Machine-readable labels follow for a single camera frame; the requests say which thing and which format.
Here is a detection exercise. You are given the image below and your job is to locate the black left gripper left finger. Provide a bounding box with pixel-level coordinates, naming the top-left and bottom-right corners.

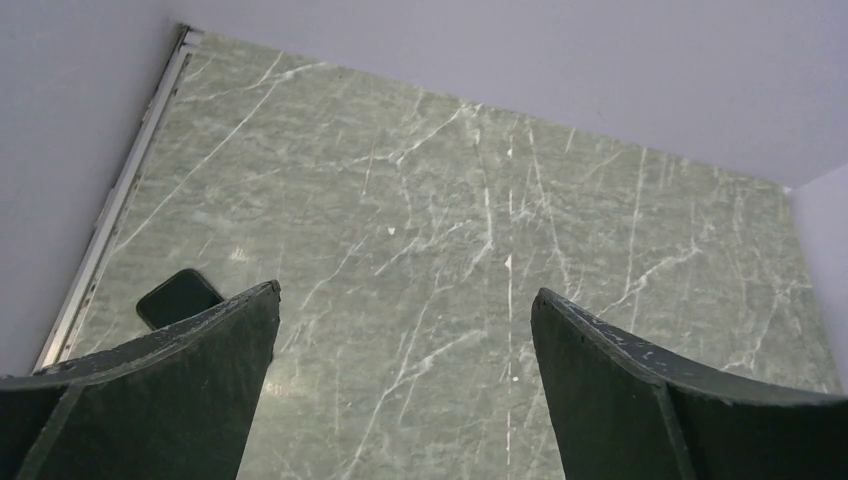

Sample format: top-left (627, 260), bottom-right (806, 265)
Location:
top-left (1, 280), bottom-right (280, 479)

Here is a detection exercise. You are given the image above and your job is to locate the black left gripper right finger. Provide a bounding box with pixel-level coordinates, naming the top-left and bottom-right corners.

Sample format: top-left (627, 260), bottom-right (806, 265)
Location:
top-left (531, 288), bottom-right (847, 479)

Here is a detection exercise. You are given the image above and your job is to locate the black smartphone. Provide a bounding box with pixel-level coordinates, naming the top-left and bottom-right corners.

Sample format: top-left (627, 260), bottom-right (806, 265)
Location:
top-left (135, 268), bottom-right (224, 330)

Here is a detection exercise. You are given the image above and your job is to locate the aluminium table edge rail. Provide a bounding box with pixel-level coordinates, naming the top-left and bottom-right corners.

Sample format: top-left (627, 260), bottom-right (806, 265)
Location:
top-left (33, 25), bottom-right (204, 372)

